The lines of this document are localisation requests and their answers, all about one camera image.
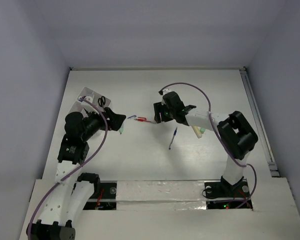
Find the yellow highlighter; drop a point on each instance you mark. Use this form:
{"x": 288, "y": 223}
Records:
{"x": 197, "y": 131}

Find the green highlighter cap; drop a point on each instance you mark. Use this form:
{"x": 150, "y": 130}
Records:
{"x": 202, "y": 130}

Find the blue ballpoint pen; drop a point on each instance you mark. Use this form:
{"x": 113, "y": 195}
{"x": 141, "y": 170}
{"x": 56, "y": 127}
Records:
{"x": 173, "y": 137}

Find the aluminium side rail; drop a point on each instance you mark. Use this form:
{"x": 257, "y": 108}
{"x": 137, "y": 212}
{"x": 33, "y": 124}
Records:
{"x": 263, "y": 138}

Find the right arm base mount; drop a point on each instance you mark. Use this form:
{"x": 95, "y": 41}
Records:
{"x": 220, "y": 195}

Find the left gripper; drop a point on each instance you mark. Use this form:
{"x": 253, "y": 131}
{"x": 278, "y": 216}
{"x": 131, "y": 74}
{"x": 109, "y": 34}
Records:
{"x": 115, "y": 124}

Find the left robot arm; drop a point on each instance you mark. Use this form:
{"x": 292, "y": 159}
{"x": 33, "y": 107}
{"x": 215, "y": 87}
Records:
{"x": 57, "y": 214}

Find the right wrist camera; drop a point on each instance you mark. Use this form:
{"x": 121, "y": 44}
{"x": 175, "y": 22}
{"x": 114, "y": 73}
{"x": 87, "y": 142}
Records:
{"x": 164, "y": 91}

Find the black handled scissors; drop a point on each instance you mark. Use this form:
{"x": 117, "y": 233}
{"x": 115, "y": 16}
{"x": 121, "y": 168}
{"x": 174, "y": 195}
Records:
{"x": 101, "y": 101}

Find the red gel pen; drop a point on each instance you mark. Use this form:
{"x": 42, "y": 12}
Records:
{"x": 144, "y": 120}

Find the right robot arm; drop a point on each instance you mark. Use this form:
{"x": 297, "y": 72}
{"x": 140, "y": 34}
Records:
{"x": 233, "y": 131}

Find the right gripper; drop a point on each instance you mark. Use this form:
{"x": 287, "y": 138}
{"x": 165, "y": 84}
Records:
{"x": 158, "y": 107}

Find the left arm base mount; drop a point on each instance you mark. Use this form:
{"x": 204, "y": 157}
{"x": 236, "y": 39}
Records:
{"x": 102, "y": 193}

